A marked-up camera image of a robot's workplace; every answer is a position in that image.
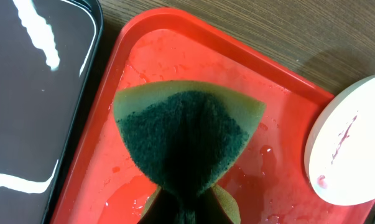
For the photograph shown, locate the white plate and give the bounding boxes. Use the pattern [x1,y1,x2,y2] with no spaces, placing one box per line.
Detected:
[304,75,375,206]

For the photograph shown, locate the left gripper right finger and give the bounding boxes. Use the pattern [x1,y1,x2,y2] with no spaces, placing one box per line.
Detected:
[195,189,233,224]

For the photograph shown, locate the red plastic tray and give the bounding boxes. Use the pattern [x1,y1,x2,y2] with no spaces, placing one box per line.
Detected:
[52,8,373,223]

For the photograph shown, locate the black water tray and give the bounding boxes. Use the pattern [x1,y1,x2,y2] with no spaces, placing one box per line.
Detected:
[0,0,103,223]

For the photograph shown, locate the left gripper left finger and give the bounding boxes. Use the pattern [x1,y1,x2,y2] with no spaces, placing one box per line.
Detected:
[138,188,179,224]

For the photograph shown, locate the green scrubbing sponge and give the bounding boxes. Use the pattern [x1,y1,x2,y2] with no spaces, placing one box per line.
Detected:
[113,80,266,223]

